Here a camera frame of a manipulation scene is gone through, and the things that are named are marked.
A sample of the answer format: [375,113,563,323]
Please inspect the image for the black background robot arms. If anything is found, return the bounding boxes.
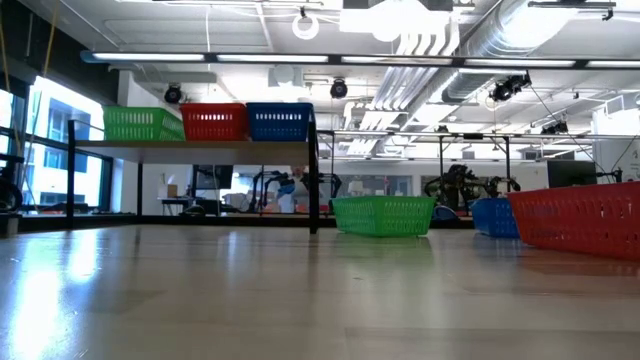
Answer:
[423,163,521,211]
[249,169,344,214]

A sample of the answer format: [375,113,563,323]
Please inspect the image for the blue plastic basket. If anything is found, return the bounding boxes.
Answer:
[469,197,521,239]
[245,101,315,113]
[247,107,314,143]

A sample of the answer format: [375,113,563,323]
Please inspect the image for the white hanging ring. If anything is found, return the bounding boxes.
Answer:
[291,12,321,41]

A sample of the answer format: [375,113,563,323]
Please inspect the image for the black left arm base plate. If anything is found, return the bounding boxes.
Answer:
[0,212,22,239]

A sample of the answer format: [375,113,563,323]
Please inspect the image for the green plastic basket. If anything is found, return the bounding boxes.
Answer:
[102,106,186,142]
[330,195,437,238]

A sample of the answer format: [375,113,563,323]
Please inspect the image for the black background rig frame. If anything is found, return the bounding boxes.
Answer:
[319,129,640,201]

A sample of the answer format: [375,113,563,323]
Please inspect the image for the wooden shelf with black legs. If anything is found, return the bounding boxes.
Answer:
[66,118,321,235]

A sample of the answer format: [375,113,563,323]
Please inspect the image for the black ceiling track fixture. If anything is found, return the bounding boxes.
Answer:
[527,0,617,22]

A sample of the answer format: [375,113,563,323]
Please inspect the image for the black aluminium table frame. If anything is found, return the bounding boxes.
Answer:
[0,213,475,232]

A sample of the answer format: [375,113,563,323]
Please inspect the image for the long ceiling light bar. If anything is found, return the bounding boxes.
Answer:
[79,48,640,71]

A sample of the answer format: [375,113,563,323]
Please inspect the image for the silver ventilation duct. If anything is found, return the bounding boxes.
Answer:
[442,0,581,104]

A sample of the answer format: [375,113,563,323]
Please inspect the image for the person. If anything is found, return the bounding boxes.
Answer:
[277,167,309,215]

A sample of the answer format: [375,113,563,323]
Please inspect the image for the red plastic basket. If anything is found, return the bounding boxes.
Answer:
[180,107,249,142]
[506,181,640,261]
[179,102,250,114]

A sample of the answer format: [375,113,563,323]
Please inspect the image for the black computer monitor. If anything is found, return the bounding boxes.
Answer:
[194,164,235,190]
[546,159,599,189]

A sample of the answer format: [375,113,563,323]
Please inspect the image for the yellow hanging strap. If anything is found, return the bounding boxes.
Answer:
[41,0,60,79]

